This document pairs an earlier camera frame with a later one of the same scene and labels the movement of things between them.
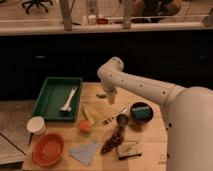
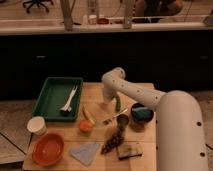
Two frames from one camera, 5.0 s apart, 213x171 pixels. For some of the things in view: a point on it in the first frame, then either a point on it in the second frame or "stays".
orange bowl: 48,149 stays
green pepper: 101,96 to 118,103
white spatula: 66,107 stays
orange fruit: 85,126 stays
